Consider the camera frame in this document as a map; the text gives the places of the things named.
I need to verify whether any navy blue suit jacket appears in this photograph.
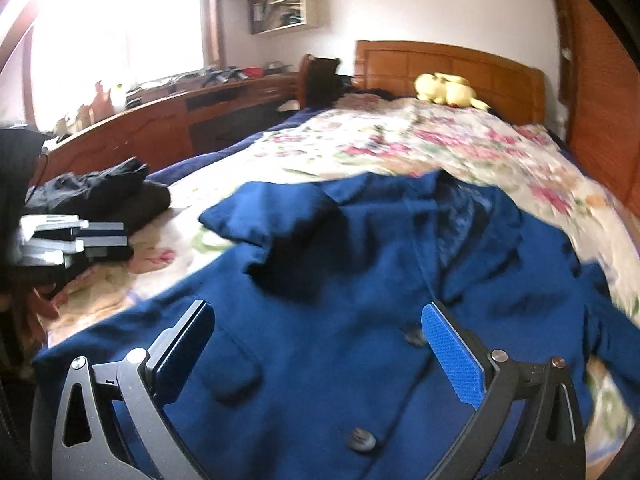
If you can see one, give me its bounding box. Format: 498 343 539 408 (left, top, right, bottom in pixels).
34 171 639 479

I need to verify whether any black folded clothes pile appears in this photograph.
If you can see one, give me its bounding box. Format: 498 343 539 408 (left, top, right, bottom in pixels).
24 157 171 235

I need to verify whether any navy blue bed sheet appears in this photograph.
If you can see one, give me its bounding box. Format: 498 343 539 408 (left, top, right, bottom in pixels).
145 107 326 185

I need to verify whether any wooden desk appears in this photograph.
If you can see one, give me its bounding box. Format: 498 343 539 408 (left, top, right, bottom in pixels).
42 73 297 180

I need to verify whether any window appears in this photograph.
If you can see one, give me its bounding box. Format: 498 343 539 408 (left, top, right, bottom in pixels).
21 0 206 130

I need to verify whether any floral bed blanket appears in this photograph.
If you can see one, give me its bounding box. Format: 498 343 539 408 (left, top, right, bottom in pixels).
36 93 639 478

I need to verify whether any yellow plush toy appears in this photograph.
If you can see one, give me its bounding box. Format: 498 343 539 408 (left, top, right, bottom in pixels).
414 73 490 112

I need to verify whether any wooden bed headboard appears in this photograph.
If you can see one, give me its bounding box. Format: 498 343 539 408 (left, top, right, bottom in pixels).
354 40 546 125

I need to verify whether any dark wooden chair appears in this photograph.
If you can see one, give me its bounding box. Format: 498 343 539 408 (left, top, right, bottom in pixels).
297 54 352 110

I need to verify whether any wooden slatted wardrobe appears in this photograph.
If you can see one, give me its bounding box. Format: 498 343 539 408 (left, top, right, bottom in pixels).
554 0 639 214

